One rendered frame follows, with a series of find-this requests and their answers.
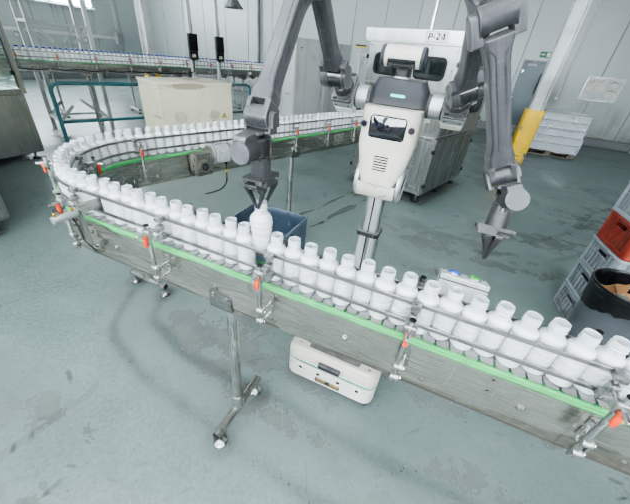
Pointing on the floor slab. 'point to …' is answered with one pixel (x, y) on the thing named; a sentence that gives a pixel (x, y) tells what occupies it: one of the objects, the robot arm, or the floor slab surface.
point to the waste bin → (614, 308)
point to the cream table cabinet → (184, 101)
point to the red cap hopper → (64, 41)
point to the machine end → (432, 135)
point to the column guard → (526, 133)
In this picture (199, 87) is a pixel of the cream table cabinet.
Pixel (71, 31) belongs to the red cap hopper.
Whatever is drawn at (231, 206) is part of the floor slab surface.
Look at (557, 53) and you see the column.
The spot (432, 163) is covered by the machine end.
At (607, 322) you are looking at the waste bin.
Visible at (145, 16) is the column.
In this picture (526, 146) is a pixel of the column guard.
